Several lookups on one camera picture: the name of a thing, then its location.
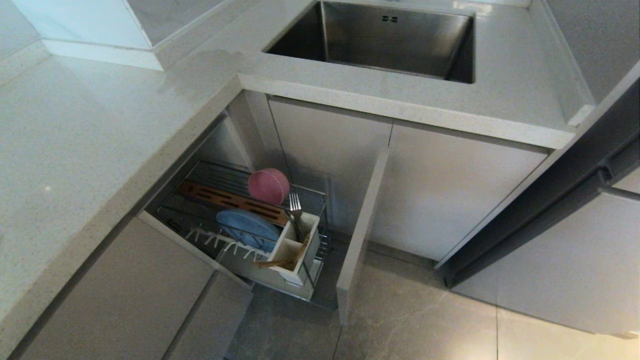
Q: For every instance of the metal fork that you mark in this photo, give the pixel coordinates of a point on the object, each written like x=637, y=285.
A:
x=295, y=205

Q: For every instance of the pink speckled bowl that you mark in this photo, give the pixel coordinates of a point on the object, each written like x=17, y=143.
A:
x=269, y=186

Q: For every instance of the beige pull-out cabinet front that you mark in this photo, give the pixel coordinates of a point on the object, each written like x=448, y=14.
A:
x=360, y=235

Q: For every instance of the blue round plate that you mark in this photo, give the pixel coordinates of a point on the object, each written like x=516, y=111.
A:
x=247, y=227

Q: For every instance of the wooden chopstick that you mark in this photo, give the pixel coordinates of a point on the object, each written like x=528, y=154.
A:
x=270, y=262
x=277, y=265

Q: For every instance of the narrow beige cabinet door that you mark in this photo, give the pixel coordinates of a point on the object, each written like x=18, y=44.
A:
x=340, y=140

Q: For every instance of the white two-compartment cutlery holder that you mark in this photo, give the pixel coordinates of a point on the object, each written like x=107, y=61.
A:
x=312, y=240

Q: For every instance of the chopsticks bundle in holder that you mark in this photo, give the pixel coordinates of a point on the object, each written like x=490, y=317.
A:
x=302, y=252

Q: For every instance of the brown slotted wooden board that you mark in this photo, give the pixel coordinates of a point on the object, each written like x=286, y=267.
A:
x=220, y=199

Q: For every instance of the white drip tray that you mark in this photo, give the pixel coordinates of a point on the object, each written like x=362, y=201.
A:
x=245, y=272

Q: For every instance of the wide beige cabinet door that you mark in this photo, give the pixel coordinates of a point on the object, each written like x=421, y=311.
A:
x=450, y=195

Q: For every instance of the stainless steel sink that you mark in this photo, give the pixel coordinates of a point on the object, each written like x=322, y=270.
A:
x=395, y=45

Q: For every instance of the small beige drawer front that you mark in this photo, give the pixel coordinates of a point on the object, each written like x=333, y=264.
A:
x=210, y=325

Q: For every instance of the large beige drawer front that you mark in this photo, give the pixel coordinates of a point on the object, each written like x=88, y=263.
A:
x=125, y=300

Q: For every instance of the white appliance front panel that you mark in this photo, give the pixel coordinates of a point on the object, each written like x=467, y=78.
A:
x=575, y=265

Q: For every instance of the dark grey door frame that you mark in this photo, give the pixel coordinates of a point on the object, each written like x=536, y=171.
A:
x=550, y=200

